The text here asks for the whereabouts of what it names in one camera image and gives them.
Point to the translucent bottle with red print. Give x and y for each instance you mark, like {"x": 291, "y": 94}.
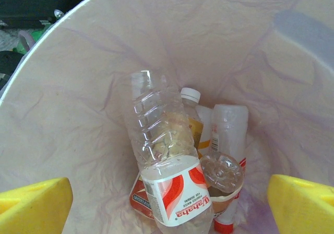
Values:
{"x": 229, "y": 129}

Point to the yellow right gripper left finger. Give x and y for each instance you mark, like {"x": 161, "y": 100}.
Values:
{"x": 34, "y": 208}

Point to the yellow label bottle white cap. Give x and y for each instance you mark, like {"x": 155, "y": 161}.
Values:
{"x": 191, "y": 101}

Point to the black box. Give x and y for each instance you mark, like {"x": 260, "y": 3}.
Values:
{"x": 39, "y": 2}

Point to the white bottle with white label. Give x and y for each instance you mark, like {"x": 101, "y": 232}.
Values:
{"x": 204, "y": 119}

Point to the orange red label bottle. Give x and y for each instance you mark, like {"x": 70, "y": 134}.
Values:
{"x": 138, "y": 197}

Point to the pink plastic bin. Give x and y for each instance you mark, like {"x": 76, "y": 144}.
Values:
{"x": 78, "y": 114}

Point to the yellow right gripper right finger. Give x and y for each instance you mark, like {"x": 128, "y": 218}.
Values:
{"x": 302, "y": 208}

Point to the brown label bottle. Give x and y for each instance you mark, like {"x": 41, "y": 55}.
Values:
{"x": 221, "y": 171}

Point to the clear bottle red white label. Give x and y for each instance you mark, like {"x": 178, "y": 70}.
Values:
{"x": 156, "y": 129}

